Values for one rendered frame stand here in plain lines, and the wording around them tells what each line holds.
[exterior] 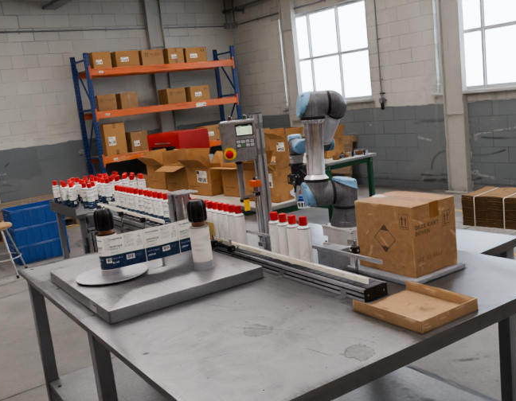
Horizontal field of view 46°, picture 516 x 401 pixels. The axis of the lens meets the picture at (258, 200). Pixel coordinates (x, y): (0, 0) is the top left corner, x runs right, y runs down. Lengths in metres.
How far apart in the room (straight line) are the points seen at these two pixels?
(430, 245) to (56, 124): 8.52
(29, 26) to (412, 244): 8.73
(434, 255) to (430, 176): 6.60
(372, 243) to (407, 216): 0.23
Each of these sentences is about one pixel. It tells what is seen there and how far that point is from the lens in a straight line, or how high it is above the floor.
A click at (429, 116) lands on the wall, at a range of 8.83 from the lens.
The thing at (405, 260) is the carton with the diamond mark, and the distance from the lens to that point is 2.33.
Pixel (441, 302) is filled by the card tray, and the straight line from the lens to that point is 2.13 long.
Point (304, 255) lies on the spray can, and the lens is 2.43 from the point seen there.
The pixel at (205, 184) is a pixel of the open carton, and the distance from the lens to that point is 5.22.
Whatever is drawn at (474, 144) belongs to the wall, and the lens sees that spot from 8.47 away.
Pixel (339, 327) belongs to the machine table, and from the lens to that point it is 1.97.
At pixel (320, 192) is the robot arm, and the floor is 1.10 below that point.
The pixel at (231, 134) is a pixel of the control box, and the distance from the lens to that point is 2.82.
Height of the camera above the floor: 1.58
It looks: 10 degrees down
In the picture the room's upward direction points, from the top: 6 degrees counter-clockwise
